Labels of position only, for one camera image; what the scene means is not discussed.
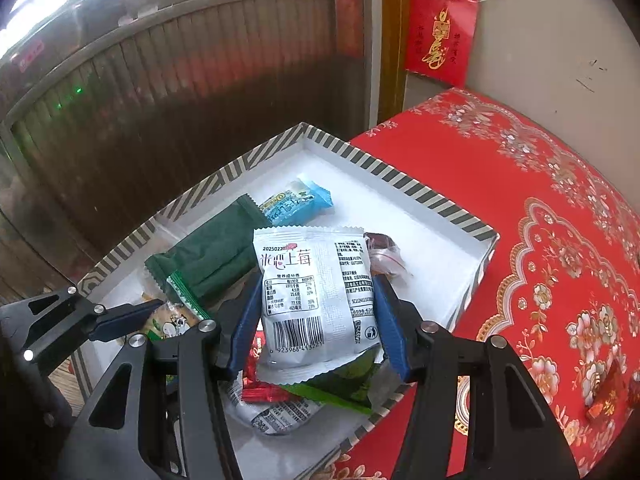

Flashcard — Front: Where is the green label cookie packet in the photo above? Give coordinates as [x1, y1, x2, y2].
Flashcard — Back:
[140, 270, 213, 341]

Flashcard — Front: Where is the small red orange candy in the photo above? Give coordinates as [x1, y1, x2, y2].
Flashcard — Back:
[587, 360, 628, 421]

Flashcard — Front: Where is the red snack packet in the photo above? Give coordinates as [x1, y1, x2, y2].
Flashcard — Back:
[241, 335, 293, 405]

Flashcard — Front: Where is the clear bag of red dates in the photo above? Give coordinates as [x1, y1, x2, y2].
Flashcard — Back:
[362, 231, 413, 281]

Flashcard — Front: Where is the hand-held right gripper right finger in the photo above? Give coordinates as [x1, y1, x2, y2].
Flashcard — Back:
[372, 274, 581, 480]

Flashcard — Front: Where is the wooden door frame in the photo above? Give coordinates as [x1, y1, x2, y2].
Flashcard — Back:
[370, 0, 413, 128]

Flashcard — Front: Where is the brown slatted door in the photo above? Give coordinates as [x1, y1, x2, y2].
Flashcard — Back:
[0, 0, 381, 301]

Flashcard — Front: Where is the blue snack packet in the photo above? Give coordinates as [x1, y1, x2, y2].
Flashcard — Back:
[257, 174, 334, 227]

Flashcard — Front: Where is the white grey snack packet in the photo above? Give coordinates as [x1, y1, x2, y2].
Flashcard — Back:
[225, 380, 326, 436]

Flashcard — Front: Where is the black and green snack packet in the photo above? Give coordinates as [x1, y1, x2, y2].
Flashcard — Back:
[280, 347, 383, 416]

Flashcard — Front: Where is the red floral tablecloth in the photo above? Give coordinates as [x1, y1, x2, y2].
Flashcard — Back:
[310, 87, 640, 480]

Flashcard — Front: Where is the dark green snack packet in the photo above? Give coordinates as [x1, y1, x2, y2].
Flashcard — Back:
[145, 194, 273, 318]

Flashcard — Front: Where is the striped cardboard box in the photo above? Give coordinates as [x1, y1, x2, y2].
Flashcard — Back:
[75, 121, 501, 480]

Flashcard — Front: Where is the silver snack packet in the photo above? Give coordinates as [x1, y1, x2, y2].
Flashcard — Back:
[252, 226, 386, 385]

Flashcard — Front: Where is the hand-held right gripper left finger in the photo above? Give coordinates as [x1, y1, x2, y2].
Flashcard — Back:
[65, 275, 263, 480]

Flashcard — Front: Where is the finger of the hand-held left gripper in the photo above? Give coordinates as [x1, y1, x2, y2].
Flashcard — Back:
[0, 286, 166, 381]

